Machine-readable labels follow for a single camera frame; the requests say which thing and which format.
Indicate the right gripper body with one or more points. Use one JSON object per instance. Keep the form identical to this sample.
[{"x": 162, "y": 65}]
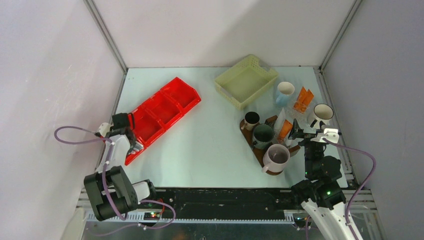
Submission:
[{"x": 312, "y": 148}]

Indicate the dark green mug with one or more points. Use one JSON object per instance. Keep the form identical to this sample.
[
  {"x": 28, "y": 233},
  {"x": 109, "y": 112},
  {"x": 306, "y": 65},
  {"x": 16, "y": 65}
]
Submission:
[{"x": 262, "y": 136}]

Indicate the dark blue capped tube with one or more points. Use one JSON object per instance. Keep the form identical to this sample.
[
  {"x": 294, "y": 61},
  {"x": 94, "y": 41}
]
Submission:
[{"x": 279, "y": 121}]

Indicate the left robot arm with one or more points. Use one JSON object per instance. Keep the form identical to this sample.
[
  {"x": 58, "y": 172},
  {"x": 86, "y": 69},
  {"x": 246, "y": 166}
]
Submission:
[{"x": 109, "y": 189}]

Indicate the white mug black handle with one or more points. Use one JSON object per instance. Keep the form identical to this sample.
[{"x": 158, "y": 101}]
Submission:
[{"x": 320, "y": 115}]

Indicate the white toothbrush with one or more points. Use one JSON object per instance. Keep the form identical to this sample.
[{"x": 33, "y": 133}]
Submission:
[{"x": 136, "y": 148}]

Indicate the clear textured acrylic tray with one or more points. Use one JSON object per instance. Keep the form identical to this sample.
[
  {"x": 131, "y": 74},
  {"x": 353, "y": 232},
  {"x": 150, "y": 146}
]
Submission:
[{"x": 292, "y": 113}]

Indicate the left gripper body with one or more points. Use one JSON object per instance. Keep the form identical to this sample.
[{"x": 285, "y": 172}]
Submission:
[{"x": 132, "y": 143}]

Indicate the orange toothpaste tube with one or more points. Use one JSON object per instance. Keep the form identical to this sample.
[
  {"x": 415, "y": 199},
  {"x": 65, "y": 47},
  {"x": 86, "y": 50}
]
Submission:
[
  {"x": 303, "y": 100},
  {"x": 285, "y": 130}
]

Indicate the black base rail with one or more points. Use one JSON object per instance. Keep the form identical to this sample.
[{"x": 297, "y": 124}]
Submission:
[{"x": 237, "y": 204}]

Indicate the red divided organizer bin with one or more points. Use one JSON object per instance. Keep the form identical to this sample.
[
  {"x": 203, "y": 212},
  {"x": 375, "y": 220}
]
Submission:
[{"x": 157, "y": 114}]

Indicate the pink capped tube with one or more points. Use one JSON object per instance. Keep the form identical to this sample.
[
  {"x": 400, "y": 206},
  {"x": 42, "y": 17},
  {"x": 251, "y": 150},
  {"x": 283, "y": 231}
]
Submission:
[{"x": 288, "y": 142}]

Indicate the cream plastic basket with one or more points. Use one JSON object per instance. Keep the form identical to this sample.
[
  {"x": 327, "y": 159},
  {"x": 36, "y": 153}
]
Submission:
[{"x": 244, "y": 82}]

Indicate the light blue mug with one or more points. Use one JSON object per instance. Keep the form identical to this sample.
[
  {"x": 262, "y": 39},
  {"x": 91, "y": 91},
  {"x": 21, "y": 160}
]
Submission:
[{"x": 283, "y": 93}]

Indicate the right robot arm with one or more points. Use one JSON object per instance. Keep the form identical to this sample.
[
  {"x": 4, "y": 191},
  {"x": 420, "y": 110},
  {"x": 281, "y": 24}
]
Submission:
[{"x": 335, "y": 221}]

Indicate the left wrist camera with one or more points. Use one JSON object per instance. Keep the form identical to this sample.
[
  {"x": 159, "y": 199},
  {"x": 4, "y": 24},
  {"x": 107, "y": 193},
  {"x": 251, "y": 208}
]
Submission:
[{"x": 119, "y": 120}]

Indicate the brown mug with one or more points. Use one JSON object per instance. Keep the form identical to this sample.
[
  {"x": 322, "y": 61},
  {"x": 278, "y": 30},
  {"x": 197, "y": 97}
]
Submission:
[{"x": 251, "y": 118}]

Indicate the pink white mug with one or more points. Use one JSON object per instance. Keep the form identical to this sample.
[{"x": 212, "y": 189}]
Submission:
[{"x": 275, "y": 159}]

